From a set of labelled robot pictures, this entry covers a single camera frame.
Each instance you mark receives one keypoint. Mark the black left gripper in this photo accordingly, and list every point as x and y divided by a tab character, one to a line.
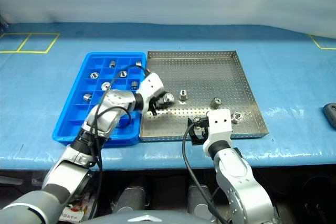
155	104

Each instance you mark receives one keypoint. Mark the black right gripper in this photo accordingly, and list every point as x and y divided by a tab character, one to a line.
201	123

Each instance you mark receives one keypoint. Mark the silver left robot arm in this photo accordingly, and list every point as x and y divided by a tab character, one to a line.
115	103

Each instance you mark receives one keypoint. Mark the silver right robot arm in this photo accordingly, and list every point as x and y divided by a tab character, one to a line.
236	171

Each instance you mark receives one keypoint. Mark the metal nut centre tray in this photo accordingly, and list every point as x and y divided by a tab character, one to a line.
183	95

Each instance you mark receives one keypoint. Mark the metal nut tray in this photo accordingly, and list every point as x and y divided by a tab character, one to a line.
183	95
216	102

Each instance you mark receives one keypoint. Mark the metal nut right tray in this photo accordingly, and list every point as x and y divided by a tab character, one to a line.
216	102

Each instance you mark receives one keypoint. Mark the perforated steel tray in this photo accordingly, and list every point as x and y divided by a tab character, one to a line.
199	77

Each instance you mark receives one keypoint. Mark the blue compartment tray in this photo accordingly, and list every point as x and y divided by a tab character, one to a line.
76	119

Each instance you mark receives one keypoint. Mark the grey rounded shape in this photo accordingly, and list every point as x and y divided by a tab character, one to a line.
199	199
131	199

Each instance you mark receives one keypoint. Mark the grey robot torso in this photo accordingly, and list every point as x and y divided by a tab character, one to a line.
147	218

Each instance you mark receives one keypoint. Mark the blue plastic table cover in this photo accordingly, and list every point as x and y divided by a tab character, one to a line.
39	103

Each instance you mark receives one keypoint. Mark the dark grey rounded device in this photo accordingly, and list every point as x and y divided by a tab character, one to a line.
330	115

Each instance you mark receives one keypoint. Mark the white red printed box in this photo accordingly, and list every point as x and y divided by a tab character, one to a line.
73	213

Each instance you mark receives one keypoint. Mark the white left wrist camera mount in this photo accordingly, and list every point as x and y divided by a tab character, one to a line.
153	83

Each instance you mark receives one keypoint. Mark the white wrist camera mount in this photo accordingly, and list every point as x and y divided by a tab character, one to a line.
153	83
219	124

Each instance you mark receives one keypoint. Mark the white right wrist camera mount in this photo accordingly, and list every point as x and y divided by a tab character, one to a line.
219	124

